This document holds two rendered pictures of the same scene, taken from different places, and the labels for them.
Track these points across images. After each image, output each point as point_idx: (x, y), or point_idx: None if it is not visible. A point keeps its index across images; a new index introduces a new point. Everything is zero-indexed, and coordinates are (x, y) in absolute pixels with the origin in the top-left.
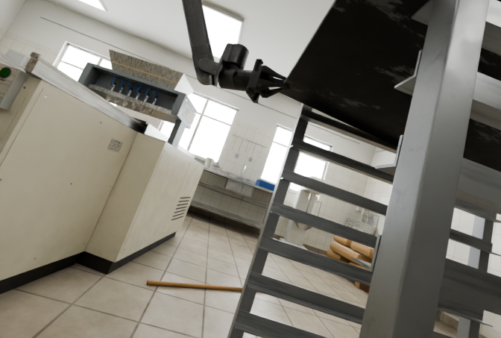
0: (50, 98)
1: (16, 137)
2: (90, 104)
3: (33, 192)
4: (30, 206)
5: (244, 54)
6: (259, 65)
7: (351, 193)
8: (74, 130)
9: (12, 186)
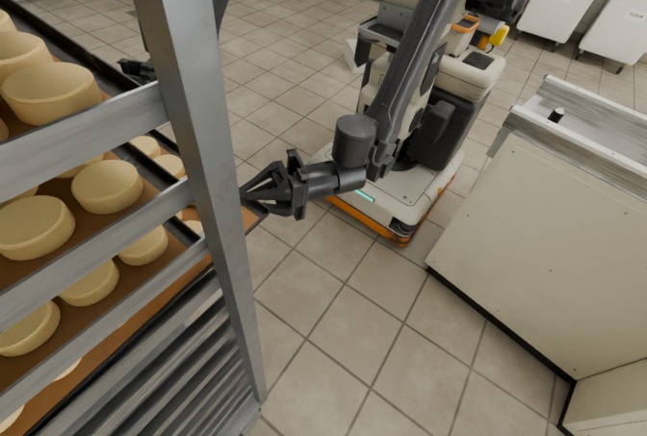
0: (520, 154)
1: (481, 185)
2: (605, 177)
3: (498, 245)
4: (495, 257)
5: (334, 137)
6: (287, 160)
7: (137, 423)
8: (559, 205)
9: (478, 226)
